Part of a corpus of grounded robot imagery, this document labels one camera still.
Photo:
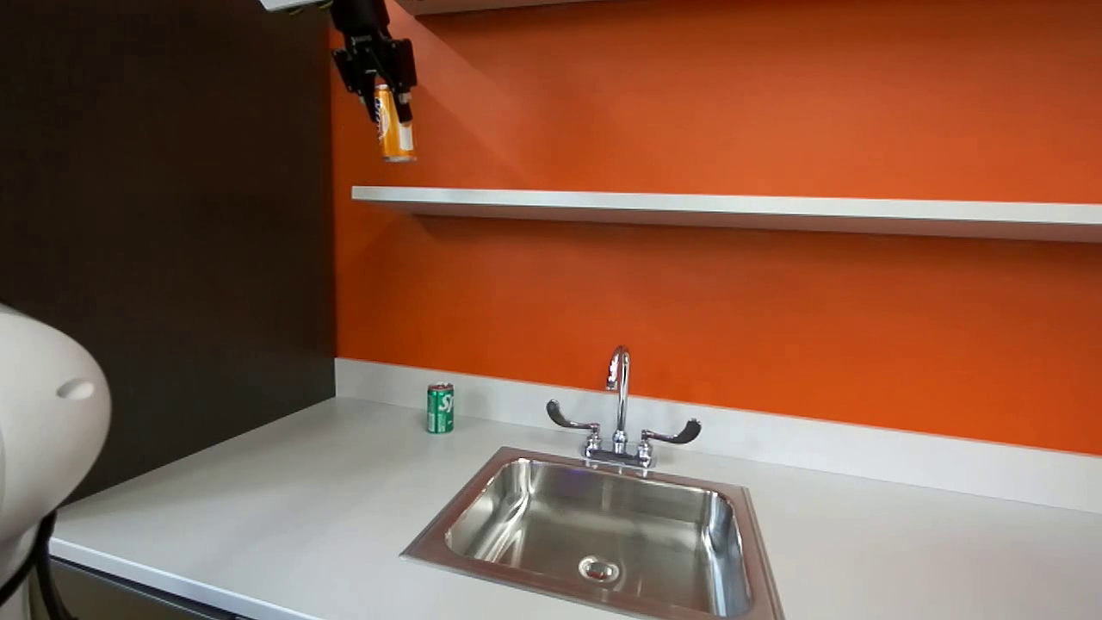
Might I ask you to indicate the white floating shelf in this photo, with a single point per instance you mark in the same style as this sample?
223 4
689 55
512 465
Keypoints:
735 210

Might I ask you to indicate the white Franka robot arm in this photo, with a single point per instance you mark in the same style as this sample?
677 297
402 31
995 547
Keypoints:
47 423

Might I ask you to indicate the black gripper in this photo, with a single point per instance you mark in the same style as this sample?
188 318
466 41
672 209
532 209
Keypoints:
369 37

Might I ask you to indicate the orange soda can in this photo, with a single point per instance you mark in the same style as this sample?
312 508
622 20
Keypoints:
396 134

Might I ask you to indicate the white backsplash strip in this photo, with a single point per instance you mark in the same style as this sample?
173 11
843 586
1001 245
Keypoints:
803 442

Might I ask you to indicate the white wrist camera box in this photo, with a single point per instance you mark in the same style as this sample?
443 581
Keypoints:
294 4

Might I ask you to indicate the green soda can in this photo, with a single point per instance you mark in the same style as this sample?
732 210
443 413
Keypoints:
443 408

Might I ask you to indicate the stainless steel sink basin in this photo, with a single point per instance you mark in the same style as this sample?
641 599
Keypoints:
553 527

